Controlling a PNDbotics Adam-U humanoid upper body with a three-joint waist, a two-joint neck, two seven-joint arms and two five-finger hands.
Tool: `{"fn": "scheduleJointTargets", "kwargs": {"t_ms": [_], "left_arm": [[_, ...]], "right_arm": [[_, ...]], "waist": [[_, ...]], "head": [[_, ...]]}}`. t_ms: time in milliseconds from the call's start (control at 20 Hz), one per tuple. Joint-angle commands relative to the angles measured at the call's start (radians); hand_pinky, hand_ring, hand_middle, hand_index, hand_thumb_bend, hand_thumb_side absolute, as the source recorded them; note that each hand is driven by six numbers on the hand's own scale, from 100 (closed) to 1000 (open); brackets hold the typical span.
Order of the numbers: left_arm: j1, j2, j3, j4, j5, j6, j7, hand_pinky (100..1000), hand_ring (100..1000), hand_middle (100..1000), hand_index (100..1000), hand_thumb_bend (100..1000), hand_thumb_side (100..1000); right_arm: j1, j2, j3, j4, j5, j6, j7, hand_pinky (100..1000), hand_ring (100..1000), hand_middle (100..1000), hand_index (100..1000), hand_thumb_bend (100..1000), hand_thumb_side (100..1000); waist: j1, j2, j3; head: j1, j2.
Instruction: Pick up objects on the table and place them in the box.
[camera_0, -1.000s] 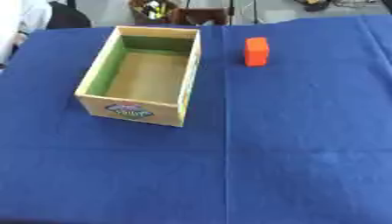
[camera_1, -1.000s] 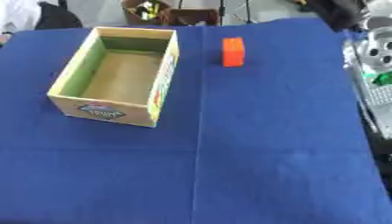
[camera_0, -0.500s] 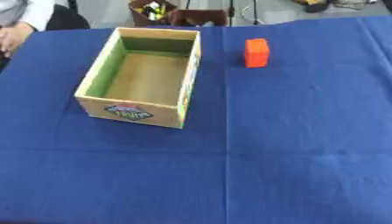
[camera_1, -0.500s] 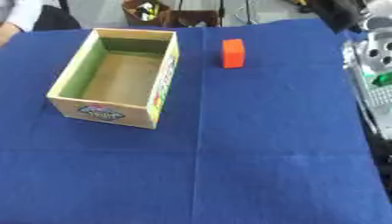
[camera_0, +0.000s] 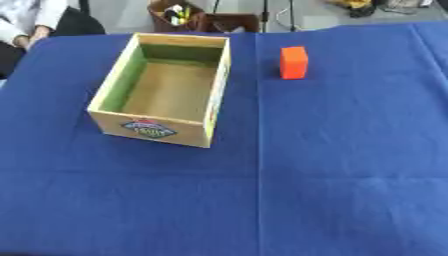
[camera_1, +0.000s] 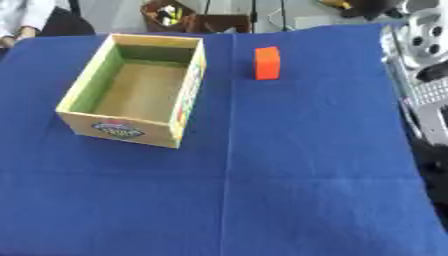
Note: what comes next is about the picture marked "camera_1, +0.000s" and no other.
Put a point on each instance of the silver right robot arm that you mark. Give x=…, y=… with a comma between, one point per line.
x=426, y=96

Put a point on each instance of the tan cardboard box green inside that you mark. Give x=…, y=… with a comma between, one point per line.
x=140, y=91

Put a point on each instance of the black chair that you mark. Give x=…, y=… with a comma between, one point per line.
x=67, y=25

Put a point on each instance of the orange rectangular block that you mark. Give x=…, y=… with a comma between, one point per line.
x=266, y=65

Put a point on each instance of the person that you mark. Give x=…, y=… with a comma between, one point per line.
x=26, y=13

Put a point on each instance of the brown cardboard box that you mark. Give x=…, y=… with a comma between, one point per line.
x=224, y=24

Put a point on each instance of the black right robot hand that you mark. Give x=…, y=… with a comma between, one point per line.
x=373, y=8

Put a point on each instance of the black tripod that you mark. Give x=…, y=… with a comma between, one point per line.
x=254, y=16

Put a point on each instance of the person's hand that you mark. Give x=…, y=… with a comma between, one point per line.
x=23, y=32

